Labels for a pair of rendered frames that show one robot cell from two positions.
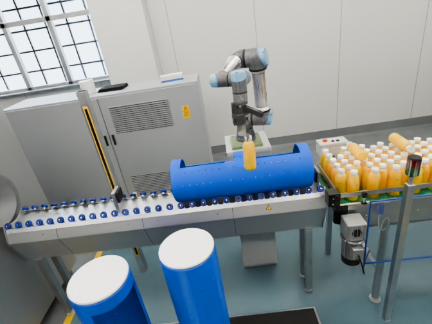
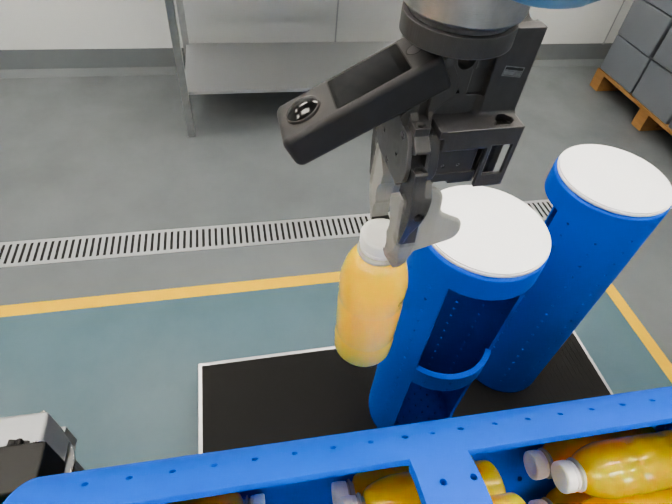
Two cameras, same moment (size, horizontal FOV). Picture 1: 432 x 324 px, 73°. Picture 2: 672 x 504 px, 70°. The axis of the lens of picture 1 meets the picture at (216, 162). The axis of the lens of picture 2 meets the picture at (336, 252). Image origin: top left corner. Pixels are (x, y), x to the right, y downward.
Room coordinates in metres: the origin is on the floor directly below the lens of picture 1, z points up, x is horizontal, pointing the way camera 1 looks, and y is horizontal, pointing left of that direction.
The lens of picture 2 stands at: (1.74, -0.33, 1.72)
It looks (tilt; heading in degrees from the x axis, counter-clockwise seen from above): 47 degrees down; 161
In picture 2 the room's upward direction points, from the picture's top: 6 degrees clockwise
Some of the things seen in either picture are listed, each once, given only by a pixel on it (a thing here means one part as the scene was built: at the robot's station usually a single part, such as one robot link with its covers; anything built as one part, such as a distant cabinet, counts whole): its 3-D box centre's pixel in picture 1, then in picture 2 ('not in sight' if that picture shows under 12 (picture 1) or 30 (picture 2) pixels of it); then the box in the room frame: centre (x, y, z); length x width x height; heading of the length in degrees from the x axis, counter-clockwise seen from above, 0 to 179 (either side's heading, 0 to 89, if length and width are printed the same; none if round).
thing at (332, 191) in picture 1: (332, 198); (26, 483); (1.43, -0.66, 0.95); 0.10 x 0.07 x 0.10; 176
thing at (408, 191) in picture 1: (396, 260); not in sight; (1.25, -0.99, 0.55); 0.04 x 0.04 x 1.10; 86
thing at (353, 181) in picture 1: (353, 186); not in sight; (1.47, -0.80, 0.99); 0.07 x 0.07 x 0.19
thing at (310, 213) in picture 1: (166, 218); not in sight; (1.71, 0.42, 0.79); 2.17 x 0.29 x 0.34; 86
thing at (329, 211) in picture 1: (329, 207); not in sight; (1.91, -0.86, 0.50); 0.04 x 0.04 x 1.00; 86
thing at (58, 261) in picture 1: (64, 273); not in sight; (1.86, 1.39, 0.31); 0.06 x 0.06 x 0.63; 86
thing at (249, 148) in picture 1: (249, 153); (370, 300); (1.46, -0.19, 1.32); 0.07 x 0.07 x 0.19
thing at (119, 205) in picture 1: (119, 198); not in sight; (1.73, 0.70, 1.00); 0.10 x 0.04 x 0.15; 176
